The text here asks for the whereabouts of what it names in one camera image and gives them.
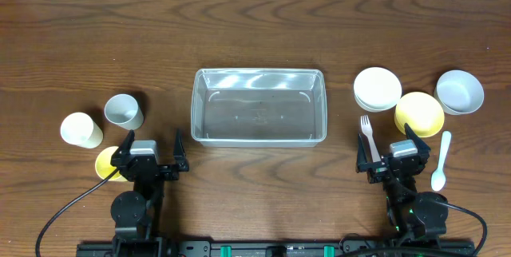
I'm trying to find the black cable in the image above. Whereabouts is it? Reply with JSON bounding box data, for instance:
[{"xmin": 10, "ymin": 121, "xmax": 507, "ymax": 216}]
[
  {"xmin": 34, "ymin": 168, "xmax": 121, "ymax": 257},
  {"xmin": 339, "ymin": 203, "xmax": 489, "ymax": 257}
]

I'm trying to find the yellow plastic cup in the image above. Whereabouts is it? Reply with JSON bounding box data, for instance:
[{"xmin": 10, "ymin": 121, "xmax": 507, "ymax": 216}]
[{"xmin": 95, "ymin": 146, "xmax": 118, "ymax": 179}]

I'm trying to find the clear plastic storage container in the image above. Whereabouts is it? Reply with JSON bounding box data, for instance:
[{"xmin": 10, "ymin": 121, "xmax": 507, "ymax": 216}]
[{"xmin": 191, "ymin": 68, "xmax": 327, "ymax": 148}]

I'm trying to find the black mounting rail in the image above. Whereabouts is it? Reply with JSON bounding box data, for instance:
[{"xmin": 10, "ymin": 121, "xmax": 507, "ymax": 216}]
[{"xmin": 76, "ymin": 237, "xmax": 475, "ymax": 257}]

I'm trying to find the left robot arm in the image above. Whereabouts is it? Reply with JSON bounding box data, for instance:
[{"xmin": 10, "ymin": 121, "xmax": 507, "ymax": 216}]
[{"xmin": 110, "ymin": 130, "xmax": 189, "ymax": 257}]

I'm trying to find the grey plastic cup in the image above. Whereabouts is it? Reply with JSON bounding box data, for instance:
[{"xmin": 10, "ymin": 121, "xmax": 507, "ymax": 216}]
[{"xmin": 104, "ymin": 93, "xmax": 144, "ymax": 130}]

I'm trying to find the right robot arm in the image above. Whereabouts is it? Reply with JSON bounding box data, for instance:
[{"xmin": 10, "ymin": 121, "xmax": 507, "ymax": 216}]
[{"xmin": 356, "ymin": 125, "xmax": 448, "ymax": 247}]

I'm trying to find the right black cable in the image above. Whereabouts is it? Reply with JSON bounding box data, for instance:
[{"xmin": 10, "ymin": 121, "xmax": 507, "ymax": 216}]
[{"xmin": 339, "ymin": 203, "xmax": 489, "ymax": 257}]

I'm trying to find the white plastic bowl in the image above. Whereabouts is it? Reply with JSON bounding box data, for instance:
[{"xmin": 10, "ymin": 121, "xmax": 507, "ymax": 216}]
[{"xmin": 353, "ymin": 67, "xmax": 402, "ymax": 113}]

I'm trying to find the white plastic fork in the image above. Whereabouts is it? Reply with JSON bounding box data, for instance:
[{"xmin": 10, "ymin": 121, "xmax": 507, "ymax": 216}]
[{"xmin": 360, "ymin": 115, "xmax": 381, "ymax": 162}]

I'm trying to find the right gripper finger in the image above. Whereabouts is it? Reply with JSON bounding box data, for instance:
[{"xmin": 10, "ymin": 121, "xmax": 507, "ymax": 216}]
[
  {"xmin": 404, "ymin": 123, "xmax": 431, "ymax": 154},
  {"xmin": 357, "ymin": 133, "xmax": 367, "ymax": 165}
]

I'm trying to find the white plastic spoon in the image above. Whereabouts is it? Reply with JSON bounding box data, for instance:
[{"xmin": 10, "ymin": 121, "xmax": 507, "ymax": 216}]
[{"xmin": 430, "ymin": 131, "xmax": 452, "ymax": 192}]

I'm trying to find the left black cable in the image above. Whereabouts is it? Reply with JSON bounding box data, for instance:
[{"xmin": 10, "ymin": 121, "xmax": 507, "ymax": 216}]
[{"xmin": 34, "ymin": 168, "xmax": 121, "ymax": 257}]

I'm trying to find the grey plastic bowl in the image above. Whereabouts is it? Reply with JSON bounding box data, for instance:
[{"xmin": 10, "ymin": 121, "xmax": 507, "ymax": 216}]
[{"xmin": 434, "ymin": 69, "xmax": 485, "ymax": 115}]

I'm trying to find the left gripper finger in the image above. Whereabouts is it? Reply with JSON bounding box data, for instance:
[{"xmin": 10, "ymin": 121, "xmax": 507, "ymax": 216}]
[
  {"xmin": 173, "ymin": 129, "xmax": 187, "ymax": 164},
  {"xmin": 116, "ymin": 130, "xmax": 135, "ymax": 158}
]

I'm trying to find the white plastic cup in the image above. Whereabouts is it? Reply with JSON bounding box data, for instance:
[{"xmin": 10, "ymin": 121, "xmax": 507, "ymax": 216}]
[{"xmin": 60, "ymin": 112, "xmax": 103, "ymax": 148}]

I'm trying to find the yellow plastic bowl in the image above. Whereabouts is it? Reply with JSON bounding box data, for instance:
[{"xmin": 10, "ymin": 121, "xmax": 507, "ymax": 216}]
[{"xmin": 394, "ymin": 92, "xmax": 445, "ymax": 138}]

